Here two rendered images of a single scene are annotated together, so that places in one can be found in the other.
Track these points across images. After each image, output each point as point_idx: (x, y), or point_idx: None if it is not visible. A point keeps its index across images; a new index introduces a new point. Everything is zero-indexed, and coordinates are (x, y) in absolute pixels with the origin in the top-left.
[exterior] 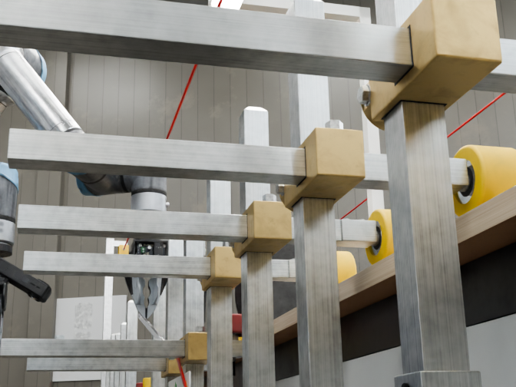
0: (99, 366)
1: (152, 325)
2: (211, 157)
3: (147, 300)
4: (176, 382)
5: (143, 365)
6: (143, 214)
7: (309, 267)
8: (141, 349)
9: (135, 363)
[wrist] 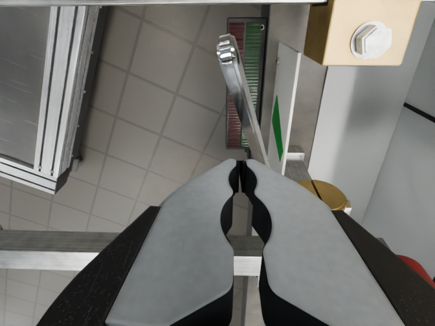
0: (113, 5)
1: (259, 156)
2: None
3: (254, 189)
4: (280, 166)
5: (245, 4)
6: None
7: None
8: None
9: (220, 4)
